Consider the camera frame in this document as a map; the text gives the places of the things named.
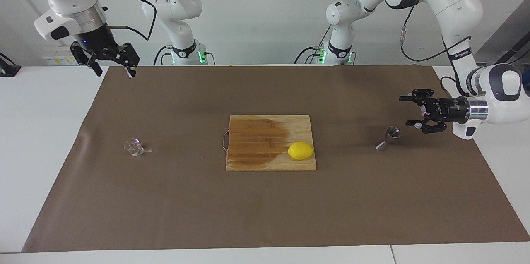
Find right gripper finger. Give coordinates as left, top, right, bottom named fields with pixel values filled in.
left=113, top=43, right=140, bottom=79
left=70, top=42, right=103, bottom=77

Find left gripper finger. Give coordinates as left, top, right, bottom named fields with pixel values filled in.
left=399, top=89, right=435, bottom=108
left=406, top=118, right=447, bottom=134

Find steel double jigger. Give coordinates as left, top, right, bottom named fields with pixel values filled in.
left=376, top=126, right=401, bottom=151

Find small clear glass cup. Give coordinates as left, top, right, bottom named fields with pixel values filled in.
left=124, top=138, right=146, bottom=157

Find white yellow socket strip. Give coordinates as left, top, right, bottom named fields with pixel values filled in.
left=43, top=51, right=81, bottom=66

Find black tripod stand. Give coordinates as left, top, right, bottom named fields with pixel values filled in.
left=494, top=34, right=530, bottom=65

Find yellow lemon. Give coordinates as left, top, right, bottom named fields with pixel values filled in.
left=287, top=141, right=315, bottom=161

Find brown paper table mat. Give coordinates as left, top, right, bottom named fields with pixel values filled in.
left=22, top=65, right=530, bottom=253

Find wooden cutting board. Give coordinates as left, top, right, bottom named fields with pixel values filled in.
left=226, top=115, right=317, bottom=171

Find black base cable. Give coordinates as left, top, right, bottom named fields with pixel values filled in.
left=294, top=46, right=328, bottom=65
left=153, top=46, right=172, bottom=66

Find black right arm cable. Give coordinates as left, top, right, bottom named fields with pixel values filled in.
left=89, top=0, right=158, bottom=41

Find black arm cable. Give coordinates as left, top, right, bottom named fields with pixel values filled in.
left=89, top=0, right=158, bottom=41
left=356, top=0, right=472, bottom=96

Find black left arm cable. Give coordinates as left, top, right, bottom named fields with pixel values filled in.
left=356, top=0, right=472, bottom=96

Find black clamp mount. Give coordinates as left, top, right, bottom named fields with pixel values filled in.
left=0, top=52, right=21, bottom=77

